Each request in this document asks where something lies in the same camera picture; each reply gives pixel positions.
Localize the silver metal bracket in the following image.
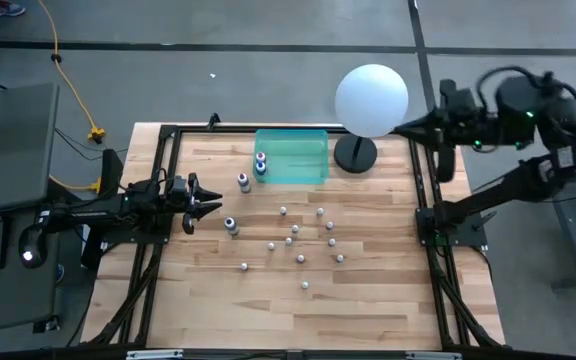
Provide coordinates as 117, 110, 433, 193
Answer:
125, 349, 184, 360
405, 351, 463, 360

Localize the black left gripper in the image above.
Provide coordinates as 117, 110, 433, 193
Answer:
160, 172, 223, 235

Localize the white globe lamp black stand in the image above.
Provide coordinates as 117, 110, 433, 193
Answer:
333, 63, 410, 175

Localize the teal translucent plastic bin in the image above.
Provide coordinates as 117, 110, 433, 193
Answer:
252, 128, 330, 186

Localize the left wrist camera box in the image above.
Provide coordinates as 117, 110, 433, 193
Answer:
167, 174, 190, 201

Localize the person's shoe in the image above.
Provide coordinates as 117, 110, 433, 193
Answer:
0, 0, 27, 18

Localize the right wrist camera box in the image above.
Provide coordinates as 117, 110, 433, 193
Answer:
451, 87, 480, 115

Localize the yellow extension cord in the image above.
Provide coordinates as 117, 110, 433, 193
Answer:
36, 0, 107, 144
49, 174, 103, 194

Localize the black aluminium table frame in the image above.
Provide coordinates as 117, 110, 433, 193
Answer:
80, 123, 507, 351

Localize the black computer mouse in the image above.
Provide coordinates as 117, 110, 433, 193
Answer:
17, 223, 49, 270

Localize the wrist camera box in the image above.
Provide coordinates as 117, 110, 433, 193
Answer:
167, 174, 190, 201
451, 87, 480, 115

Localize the grey desk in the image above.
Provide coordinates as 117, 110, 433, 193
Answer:
0, 82, 64, 336

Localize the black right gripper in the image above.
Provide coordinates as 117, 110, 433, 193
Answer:
393, 79, 497, 184

